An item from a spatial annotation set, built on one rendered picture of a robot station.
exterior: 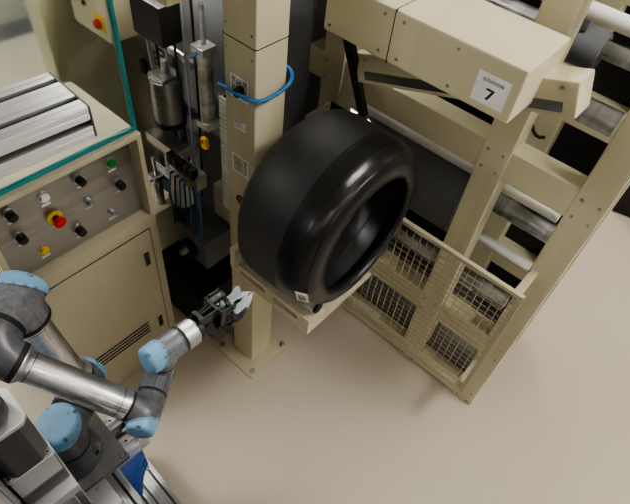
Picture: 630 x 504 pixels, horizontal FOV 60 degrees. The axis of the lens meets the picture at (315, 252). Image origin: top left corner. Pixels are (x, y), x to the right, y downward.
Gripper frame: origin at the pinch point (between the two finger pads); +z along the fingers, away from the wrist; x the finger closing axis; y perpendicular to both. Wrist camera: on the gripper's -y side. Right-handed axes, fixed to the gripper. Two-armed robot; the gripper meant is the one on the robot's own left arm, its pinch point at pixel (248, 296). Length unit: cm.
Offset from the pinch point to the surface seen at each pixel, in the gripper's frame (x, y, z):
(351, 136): 0, 41, 35
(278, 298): 5.6, -23.7, 23.2
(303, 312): -4.7, -23.0, 24.7
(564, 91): -40, 67, 62
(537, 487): -107, -102, 88
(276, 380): 12, -108, 45
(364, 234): -2, -8, 58
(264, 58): 28, 54, 27
